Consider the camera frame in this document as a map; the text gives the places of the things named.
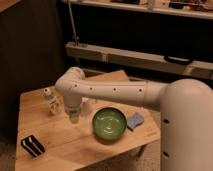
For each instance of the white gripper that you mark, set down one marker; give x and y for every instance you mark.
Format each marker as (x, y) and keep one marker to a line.
(72, 111)

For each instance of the white ceramic cup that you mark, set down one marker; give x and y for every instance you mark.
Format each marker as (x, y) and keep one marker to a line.
(86, 107)

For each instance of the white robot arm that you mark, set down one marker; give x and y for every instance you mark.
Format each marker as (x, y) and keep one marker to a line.
(186, 108)

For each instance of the black and white eraser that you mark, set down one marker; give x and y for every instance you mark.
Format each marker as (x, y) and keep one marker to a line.
(32, 146)

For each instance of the small clear bottle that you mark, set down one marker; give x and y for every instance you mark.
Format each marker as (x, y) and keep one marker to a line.
(52, 101)

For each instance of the green bowl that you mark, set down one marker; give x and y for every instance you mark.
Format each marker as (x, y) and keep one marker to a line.
(109, 123)

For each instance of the wooden table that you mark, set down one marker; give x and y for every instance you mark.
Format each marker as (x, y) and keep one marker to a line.
(68, 146)

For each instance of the metal stand pole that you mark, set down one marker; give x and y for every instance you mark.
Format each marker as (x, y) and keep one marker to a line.
(75, 37)

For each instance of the wooden shelf beam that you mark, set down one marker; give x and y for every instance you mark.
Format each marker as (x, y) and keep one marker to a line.
(139, 60)

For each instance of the upper wooden shelf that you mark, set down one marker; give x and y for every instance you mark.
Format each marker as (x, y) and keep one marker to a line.
(149, 6)

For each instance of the black handle on beam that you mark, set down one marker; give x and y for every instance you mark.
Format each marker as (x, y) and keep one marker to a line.
(178, 60)

